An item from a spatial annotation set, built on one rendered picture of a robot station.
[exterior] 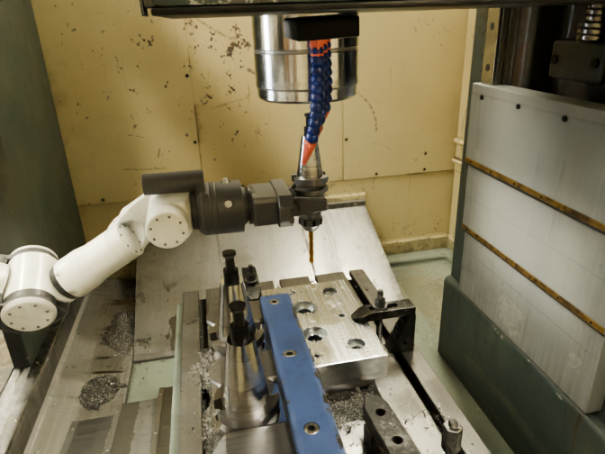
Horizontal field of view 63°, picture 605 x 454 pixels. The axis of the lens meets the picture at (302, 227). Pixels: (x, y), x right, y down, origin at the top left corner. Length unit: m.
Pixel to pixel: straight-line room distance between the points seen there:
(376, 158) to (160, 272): 0.92
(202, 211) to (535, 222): 0.62
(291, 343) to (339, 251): 1.28
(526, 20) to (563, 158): 0.31
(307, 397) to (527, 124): 0.70
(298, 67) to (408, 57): 1.25
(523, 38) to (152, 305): 1.29
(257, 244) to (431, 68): 0.93
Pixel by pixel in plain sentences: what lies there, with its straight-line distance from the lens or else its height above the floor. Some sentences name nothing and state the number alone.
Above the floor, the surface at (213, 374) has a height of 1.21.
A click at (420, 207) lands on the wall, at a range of 2.12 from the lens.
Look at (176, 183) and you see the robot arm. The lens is 0.79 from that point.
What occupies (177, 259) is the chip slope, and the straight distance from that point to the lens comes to 1.80.
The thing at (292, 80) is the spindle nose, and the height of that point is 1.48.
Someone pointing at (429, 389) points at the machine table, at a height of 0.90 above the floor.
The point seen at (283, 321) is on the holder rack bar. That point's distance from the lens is 0.59.
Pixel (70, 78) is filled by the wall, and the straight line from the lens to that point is 1.84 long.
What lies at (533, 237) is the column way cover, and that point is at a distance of 1.04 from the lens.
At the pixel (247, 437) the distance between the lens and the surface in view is 0.48.
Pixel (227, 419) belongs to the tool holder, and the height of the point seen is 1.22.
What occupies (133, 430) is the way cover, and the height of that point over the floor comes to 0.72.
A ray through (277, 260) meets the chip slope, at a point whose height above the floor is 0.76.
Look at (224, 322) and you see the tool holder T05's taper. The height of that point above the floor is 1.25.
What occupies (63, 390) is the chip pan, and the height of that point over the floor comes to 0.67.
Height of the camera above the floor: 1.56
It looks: 23 degrees down
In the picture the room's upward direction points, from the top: 2 degrees counter-clockwise
